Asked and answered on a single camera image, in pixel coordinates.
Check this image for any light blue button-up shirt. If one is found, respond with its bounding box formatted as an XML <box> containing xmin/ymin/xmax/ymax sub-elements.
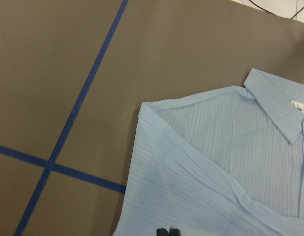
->
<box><xmin>114</xmin><ymin>69</ymin><xmax>304</xmax><ymax>236</ymax></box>

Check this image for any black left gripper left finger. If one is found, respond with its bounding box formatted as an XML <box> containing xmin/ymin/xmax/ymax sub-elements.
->
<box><xmin>156</xmin><ymin>228</ymin><xmax>168</xmax><ymax>236</ymax></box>

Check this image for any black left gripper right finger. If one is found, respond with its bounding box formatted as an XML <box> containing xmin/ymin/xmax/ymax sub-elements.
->
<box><xmin>169</xmin><ymin>229</ymin><xmax>181</xmax><ymax>236</ymax></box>

